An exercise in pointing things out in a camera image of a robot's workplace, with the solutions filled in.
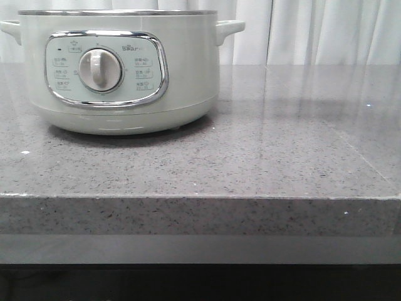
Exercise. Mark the pale green electric pot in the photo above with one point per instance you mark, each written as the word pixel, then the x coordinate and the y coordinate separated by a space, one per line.
pixel 122 71

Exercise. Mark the white curtain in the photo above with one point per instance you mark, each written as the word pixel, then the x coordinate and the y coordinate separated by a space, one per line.
pixel 280 32

